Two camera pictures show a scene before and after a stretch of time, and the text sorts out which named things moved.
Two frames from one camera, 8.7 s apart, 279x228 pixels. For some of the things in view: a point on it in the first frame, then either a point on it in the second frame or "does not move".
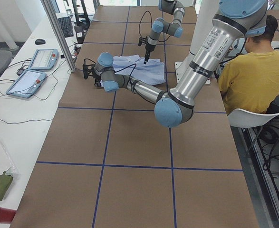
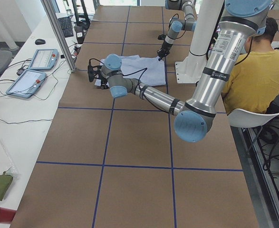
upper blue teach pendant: (44, 60) does not move
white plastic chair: (244, 118) does not move
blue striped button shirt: (152, 72) does not move
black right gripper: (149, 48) → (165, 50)
